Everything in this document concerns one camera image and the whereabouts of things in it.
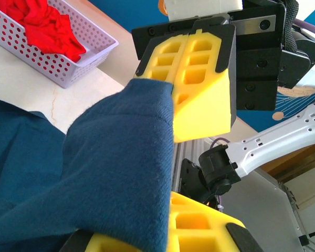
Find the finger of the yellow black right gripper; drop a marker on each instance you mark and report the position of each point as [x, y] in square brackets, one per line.
[207, 105]
[165, 60]

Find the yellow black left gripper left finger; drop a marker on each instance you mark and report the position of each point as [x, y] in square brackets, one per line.
[107, 244]

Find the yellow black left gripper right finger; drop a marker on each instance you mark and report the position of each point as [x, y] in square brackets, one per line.
[199, 228]

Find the navy blue t-shirt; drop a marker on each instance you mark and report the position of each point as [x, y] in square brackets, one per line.
[107, 157]

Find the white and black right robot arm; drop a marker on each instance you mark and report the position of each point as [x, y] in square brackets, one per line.
[278, 136]

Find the red crumpled t-shirt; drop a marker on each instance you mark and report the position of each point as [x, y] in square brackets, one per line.
[47, 29]

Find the lavender perforated plastic basket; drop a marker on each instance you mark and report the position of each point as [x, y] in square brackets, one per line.
[94, 39]

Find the right wrist camera with white mount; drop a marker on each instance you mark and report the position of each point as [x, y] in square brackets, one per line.
[199, 8]

